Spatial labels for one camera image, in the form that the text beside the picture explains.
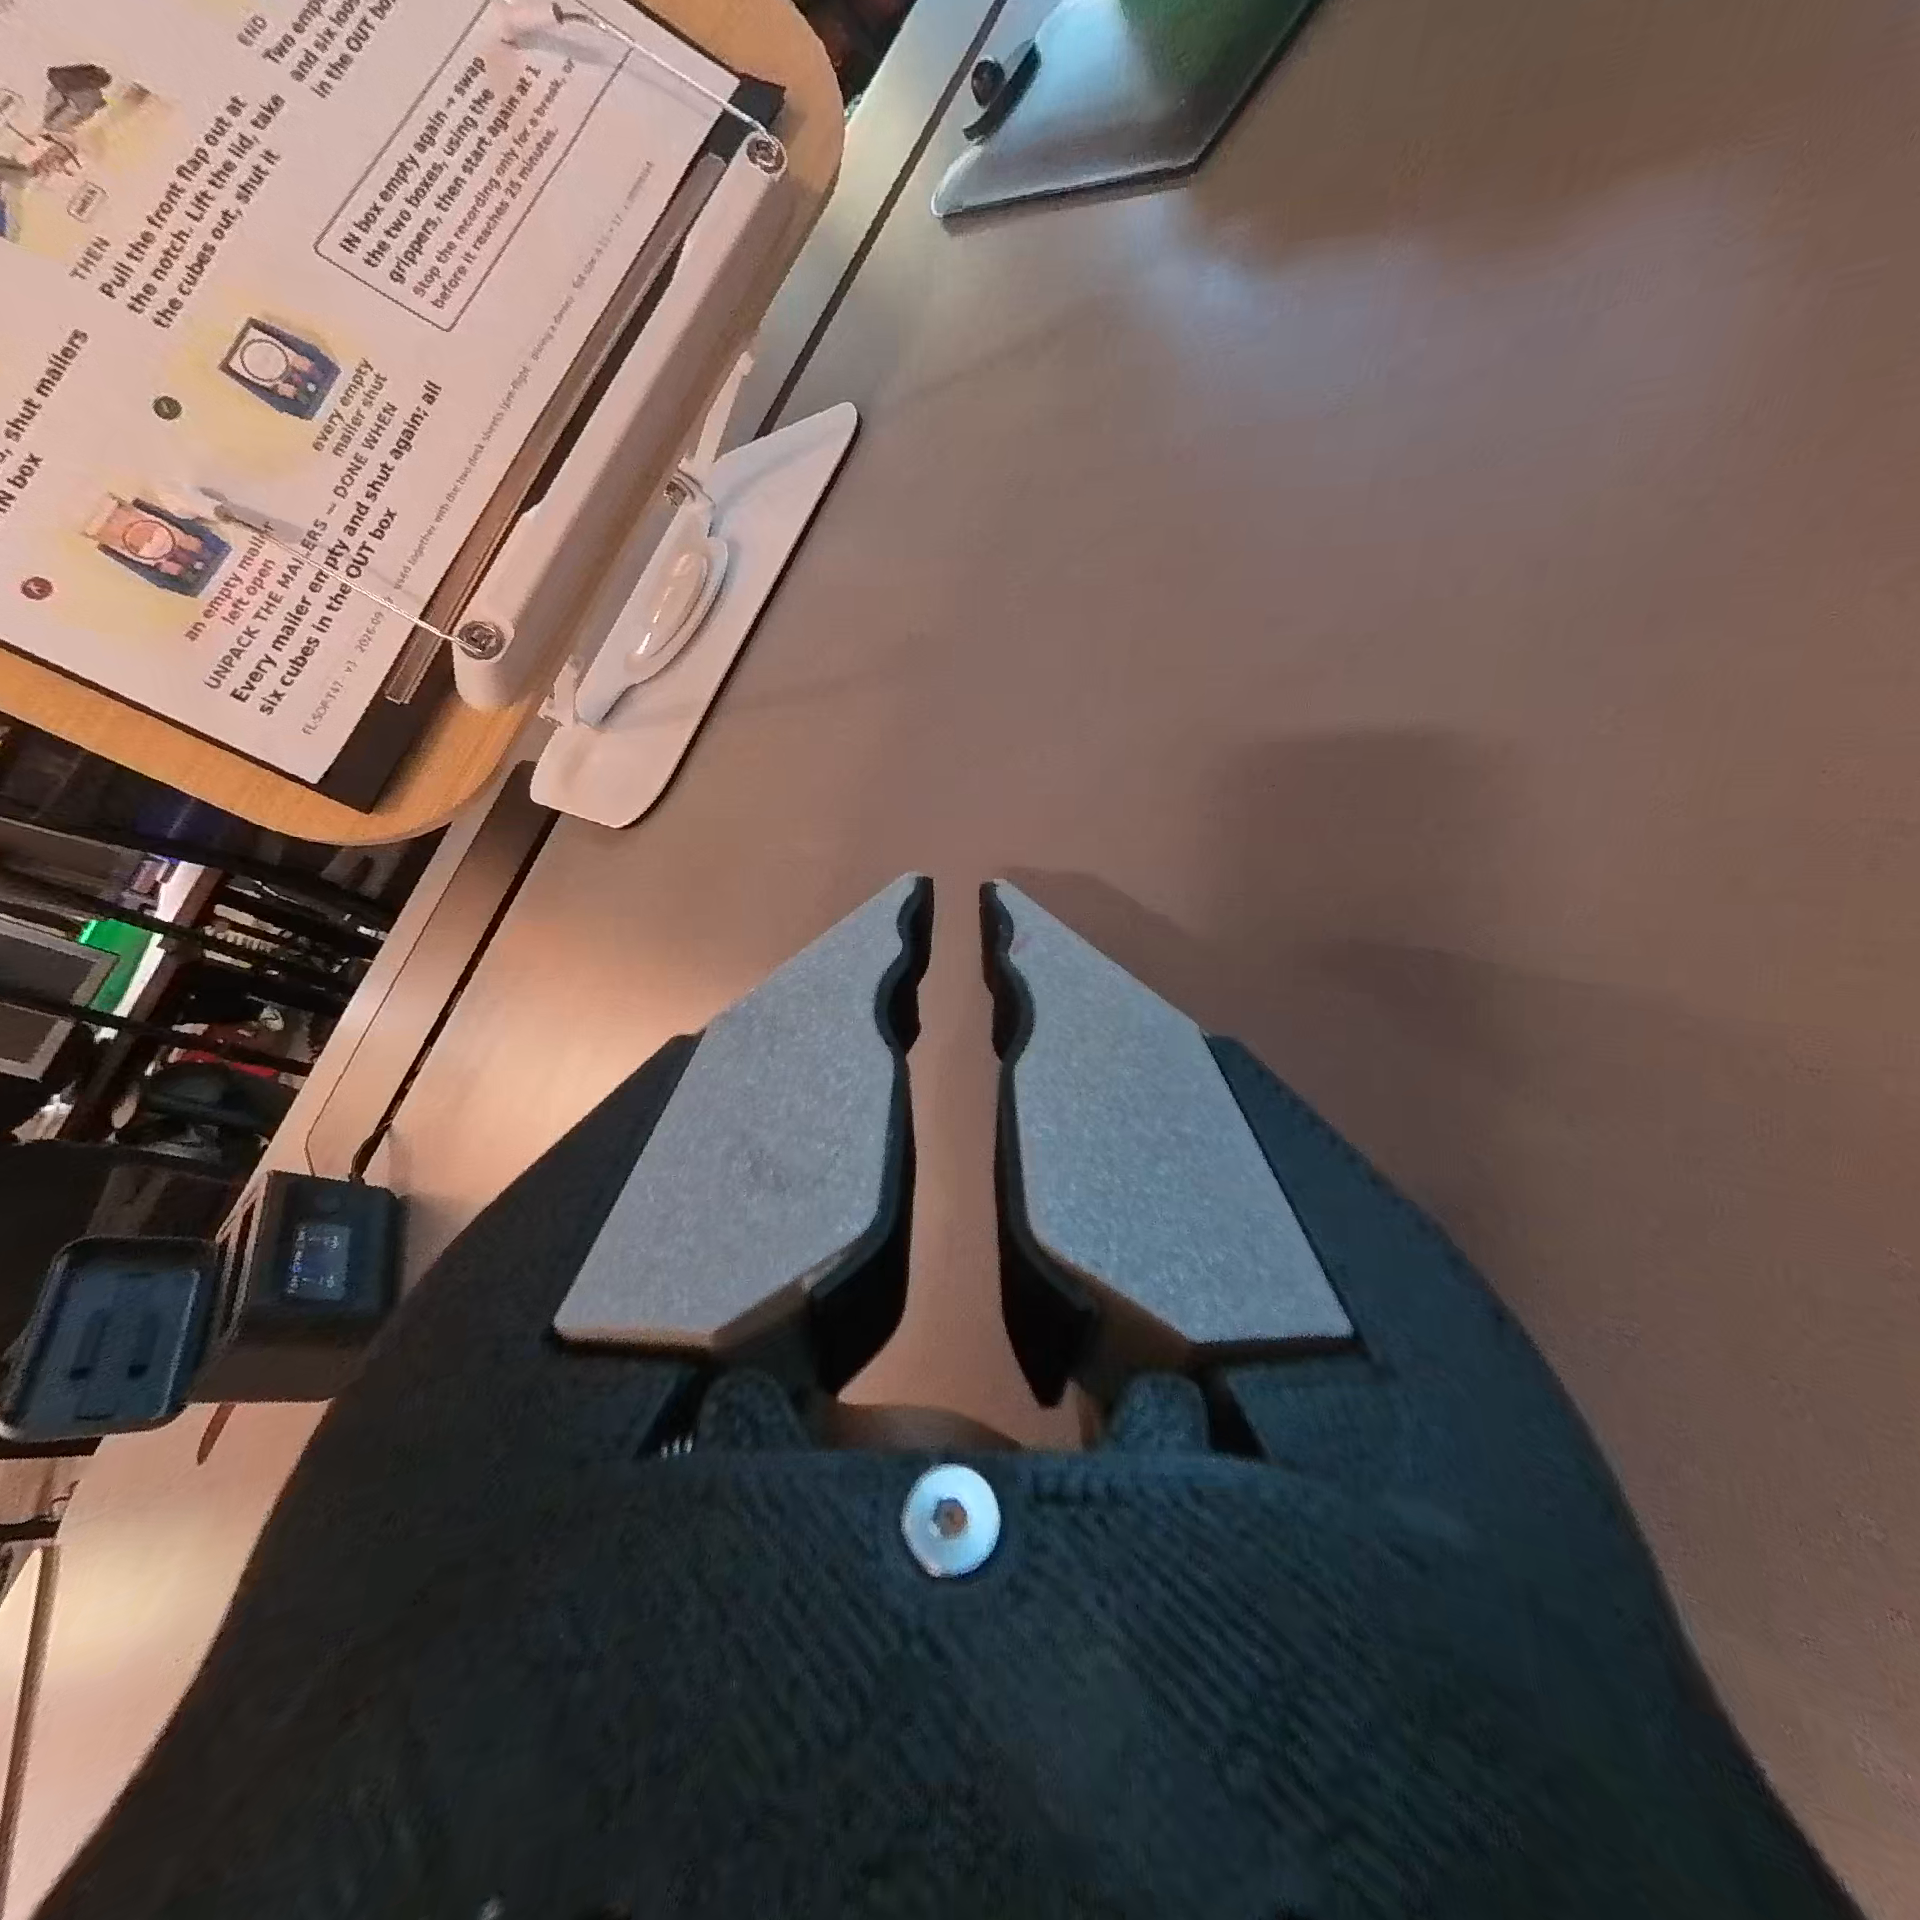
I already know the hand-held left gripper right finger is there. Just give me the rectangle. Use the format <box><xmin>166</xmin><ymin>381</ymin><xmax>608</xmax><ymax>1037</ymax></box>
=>
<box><xmin>977</xmin><ymin>878</ymin><xmax>1374</xmax><ymax>1408</ymax></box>

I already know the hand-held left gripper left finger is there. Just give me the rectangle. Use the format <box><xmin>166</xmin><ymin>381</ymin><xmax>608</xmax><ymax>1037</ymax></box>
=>
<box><xmin>552</xmin><ymin>871</ymin><xmax>936</xmax><ymax>1400</ymax></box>

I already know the white display stand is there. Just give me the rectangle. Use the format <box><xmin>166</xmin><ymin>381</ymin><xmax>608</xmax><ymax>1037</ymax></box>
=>
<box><xmin>451</xmin><ymin>92</ymin><xmax>863</xmax><ymax>821</ymax></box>

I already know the printed instruction sheet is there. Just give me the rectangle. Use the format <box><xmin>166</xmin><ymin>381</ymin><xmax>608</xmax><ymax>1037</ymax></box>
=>
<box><xmin>0</xmin><ymin>0</ymin><xmax>742</xmax><ymax>789</ymax></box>

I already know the instruction sheet on stand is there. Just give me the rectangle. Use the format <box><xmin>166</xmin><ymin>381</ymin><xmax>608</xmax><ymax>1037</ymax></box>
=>
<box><xmin>0</xmin><ymin>0</ymin><xmax>845</xmax><ymax>854</ymax></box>

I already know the dark grey tray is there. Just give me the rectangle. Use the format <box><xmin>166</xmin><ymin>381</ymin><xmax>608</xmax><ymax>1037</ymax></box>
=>
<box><xmin>934</xmin><ymin>0</ymin><xmax>1334</xmax><ymax>227</ymax></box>

